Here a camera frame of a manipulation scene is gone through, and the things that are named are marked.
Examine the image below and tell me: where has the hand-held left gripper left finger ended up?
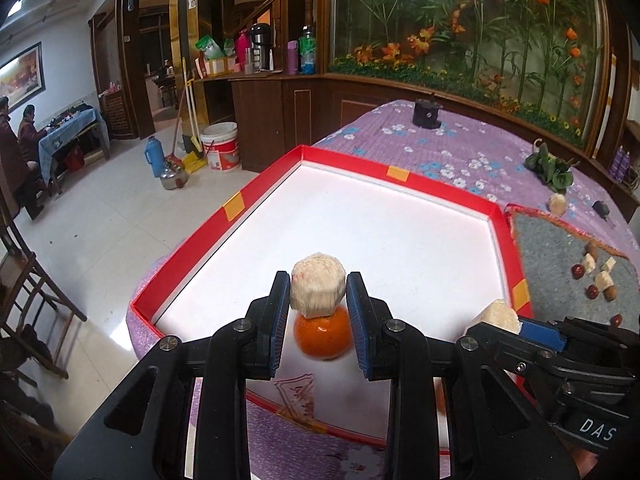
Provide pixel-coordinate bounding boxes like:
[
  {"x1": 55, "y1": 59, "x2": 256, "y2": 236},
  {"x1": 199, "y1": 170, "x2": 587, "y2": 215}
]
[{"x1": 52, "y1": 270, "x2": 292, "y2": 480}]

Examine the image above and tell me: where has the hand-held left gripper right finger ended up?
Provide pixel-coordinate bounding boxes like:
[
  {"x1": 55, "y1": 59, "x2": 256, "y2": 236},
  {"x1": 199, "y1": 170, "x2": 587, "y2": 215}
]
[{"x1": 346, "y1": 271, "x2": 581, "y2": 480}]

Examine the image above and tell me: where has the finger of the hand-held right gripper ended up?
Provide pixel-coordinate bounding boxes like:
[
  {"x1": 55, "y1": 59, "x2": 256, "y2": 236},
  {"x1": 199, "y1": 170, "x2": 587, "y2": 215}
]
[
  {"x1": 465, "y1": 322, "x2": 566, "y2": 411},
  {"x1": 517, "y1": 315, "x2": 637, "y2": 361}
]

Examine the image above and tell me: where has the orange tangerine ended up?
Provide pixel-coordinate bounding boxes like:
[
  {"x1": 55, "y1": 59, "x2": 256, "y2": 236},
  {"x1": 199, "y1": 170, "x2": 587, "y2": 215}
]
[{"x1": 293, "y1": 306, "x2": 352, "y2": 361}]

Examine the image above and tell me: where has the large beige foam chunk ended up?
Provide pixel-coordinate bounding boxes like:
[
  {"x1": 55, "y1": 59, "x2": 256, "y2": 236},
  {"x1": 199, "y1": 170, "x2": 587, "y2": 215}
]
[{"x1": 291, "y1": 252, "x2": 347, "y2": 318}]

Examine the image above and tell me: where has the red box with white inside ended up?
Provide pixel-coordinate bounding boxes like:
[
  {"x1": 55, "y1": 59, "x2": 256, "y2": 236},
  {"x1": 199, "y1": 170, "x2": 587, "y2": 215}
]
[{"x1": 129, "y1": 145, "x2": 531, "y2": 456}]

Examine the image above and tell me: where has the grey mat with red edge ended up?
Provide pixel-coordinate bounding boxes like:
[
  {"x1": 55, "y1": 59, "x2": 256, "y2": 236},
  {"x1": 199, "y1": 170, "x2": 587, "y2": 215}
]
[{"x1": 505, "y1": 203, "x2": 640, "y2": 333}]

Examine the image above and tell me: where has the green bok choy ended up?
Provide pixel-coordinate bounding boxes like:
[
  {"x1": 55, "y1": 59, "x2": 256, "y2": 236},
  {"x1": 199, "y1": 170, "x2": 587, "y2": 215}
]
[{"x1": 524, "y1": 142, "x2": 581, "y2": 195}]

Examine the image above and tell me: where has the yellow dustpan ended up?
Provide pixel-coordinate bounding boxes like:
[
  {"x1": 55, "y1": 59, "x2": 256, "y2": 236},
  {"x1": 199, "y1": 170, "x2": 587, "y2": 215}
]
[{"x1": 181, "y1": 150, "x2": 207, "y2": 174}]

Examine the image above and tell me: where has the metal kettle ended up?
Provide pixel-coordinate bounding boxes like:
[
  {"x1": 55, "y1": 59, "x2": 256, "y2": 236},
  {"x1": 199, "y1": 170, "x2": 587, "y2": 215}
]
[{"x1": 160, "y1": 157, "x2": 190, "y2": 191}]

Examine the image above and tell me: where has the white bucket with red label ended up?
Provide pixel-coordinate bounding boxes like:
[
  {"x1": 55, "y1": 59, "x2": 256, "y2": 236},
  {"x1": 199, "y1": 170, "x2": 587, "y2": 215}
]
[{"x1": 200, "y1": 122, "x2": 242, "y2": 172}]

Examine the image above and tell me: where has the purple floral blanket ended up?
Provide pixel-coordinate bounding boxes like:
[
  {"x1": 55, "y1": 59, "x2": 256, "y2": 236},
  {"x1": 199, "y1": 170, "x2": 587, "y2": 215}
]
[{"x1": 125, "y1": 99, "x2": 633, "y2": 480}]

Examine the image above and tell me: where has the blue thermos jug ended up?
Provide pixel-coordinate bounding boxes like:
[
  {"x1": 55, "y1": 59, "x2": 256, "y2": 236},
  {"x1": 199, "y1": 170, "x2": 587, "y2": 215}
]
[{"x1": 145, "y1": 136, "x2": 166, "y2": 178}]

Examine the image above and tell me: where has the wooden chair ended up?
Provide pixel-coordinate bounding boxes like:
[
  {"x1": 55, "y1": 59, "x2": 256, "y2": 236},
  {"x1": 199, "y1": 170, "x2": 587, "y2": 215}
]
[{"x1": 0, "y1": 220, "x2": 88, "y2": 381}]

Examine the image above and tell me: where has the small wooden cabinet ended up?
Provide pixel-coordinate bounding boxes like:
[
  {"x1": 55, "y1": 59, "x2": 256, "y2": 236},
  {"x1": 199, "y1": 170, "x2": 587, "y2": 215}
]
[{"x1": 100, "y1": 87, "x2": 141, "y2": 141}]

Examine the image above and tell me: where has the cardboard box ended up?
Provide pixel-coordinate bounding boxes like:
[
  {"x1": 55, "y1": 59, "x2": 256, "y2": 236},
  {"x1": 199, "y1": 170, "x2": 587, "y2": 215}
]
[{"x1": 202, "y1": 55, "x2": 238, "y2": 78}]

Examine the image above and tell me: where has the green plastic bottle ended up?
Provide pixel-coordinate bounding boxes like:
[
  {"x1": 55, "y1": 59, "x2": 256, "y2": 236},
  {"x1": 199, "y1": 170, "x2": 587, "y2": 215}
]
[{"x1": 299, "y1": 25, "x2": 317, "y2": 75}]

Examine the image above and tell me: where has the black thermos flask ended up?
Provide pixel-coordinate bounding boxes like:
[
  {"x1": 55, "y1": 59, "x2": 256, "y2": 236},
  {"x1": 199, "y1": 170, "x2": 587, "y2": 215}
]
[{"x1": 249, "y1": 23, "x2": 273, "y2": 72}]

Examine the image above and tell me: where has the green plastic bag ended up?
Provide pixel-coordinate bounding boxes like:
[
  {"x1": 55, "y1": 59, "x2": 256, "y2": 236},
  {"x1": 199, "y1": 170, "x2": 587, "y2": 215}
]
[{"x1": 195, "y1": 35, "x2": 226, "y2": 61}]

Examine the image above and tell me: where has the table with blue cloth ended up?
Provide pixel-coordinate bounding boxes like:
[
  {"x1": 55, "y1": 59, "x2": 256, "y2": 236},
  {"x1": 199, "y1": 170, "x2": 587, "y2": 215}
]
[{"x1": 39, "y1": 107, "x2": 111, "y2": 186}]

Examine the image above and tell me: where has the red-handled broom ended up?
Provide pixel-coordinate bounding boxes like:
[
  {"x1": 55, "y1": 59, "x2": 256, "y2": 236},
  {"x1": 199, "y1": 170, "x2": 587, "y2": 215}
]
[{"x1": 167, "y1": 80, "x2": 193, "y2": 161}]

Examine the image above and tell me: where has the black mount block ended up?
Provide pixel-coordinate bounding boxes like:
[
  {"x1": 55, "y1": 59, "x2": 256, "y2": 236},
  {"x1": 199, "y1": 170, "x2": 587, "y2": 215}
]
[{"x1": 412, "y1": 99, "x2": 443, "y2": 130}]

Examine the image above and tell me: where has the white-handled broom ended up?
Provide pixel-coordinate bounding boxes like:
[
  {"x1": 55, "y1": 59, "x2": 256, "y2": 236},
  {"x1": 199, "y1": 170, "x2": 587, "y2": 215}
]
[{"x1": 182, "y1": 58, "x2": 203, "y2": 153}]

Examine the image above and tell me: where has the framed wall painting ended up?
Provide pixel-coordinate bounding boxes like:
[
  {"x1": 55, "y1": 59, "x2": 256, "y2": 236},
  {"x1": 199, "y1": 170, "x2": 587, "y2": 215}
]
[{"x1": 0, "y1": 41, "x2": 46, "y2": 106}]

